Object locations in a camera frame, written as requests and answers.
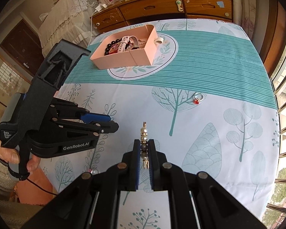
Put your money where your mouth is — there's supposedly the tree print tablecloth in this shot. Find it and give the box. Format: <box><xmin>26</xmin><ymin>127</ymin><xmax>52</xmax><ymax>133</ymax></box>
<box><xmin>41</xmin><ymin>19</ymin><xmax>279</xmax><ymax>218</ymax></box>

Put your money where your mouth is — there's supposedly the lace covered piano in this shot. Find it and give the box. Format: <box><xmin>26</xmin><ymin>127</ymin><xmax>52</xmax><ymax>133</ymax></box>
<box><xmin>39</xmin><ymin>0</ymin><xmax>99</xmax><ymax>56</ymax></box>

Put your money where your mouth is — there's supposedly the pink blanket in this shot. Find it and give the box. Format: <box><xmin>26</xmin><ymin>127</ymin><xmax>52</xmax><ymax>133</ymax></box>
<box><xmin>15</xmin><ymin>168</ymin><xmax>55</xmax><ymax>206</ymax></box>

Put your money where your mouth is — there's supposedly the person left hand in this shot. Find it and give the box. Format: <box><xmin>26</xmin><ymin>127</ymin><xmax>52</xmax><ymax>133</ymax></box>
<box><xmin>0</xmin><ymin>141</ymin><xmax>41</xmax><ymax>173</ymax></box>

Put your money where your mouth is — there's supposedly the window frame with grille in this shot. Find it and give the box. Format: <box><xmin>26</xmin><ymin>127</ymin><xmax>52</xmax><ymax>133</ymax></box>
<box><xmin>258</xmin><ymin>0</ymin><xmax>286</xmax><ymax>229</ymax></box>

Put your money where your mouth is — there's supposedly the black bead bracelet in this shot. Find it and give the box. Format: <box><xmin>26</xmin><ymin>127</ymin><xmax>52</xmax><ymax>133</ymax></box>
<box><xmin>104</xmin><ymin>38</ymin><xmax>122</xmax><ymax>56</ymax></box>

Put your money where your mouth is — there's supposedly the red stone ring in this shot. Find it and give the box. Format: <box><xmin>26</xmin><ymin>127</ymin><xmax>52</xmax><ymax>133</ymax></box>
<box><xmin>192</xmin><ymin>92</ymin><xmax>205</xmax><ymax>105</ymax></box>

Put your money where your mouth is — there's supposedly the floral curtain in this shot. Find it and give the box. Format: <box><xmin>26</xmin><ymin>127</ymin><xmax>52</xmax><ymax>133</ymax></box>
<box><xmin>232</xmin><ymin>0</ymin><xmax>256</xmax><ymax>39</ymax></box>

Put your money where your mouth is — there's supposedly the pink smart watch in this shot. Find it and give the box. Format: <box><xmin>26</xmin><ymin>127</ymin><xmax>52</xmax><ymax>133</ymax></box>
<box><xmin>118</xmin><ymin>36</ymin><xmax>139</xmax><ymax>53</ymax></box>

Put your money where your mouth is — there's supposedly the white charger with cable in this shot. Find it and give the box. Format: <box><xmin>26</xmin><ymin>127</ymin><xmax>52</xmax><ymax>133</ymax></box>
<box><xmin>88</xmin><ymin>4</ymin><xmax>107</xmax><ymax>45</ymax></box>

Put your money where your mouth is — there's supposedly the pink jewelry box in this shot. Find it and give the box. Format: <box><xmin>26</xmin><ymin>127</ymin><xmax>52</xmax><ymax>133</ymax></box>
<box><xmin>90</xmin><ymin>24</ymin><xmax>158</xmax><ymax>70</ymax></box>

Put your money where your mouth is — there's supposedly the pearl safety pin brooch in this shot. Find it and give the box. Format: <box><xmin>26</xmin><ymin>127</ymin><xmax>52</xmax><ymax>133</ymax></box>
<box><xmin>140</xmin><ymin>122</ymin><xmax>149</xmax><ymax>169</ymax></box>

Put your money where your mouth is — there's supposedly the wooden desk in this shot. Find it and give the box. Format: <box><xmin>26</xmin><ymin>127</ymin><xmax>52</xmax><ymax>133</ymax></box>
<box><xmin>90</xmin><ymin>0</ymin><xmax>233</xmax><ymax>34</ymax></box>

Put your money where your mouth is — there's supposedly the long pearl necklace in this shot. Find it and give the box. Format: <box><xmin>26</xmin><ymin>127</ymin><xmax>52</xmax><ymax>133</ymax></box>
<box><xmin>130</xmin><ymin>37</ymin><xmax>149</xmax><ymax>50</ymax></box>

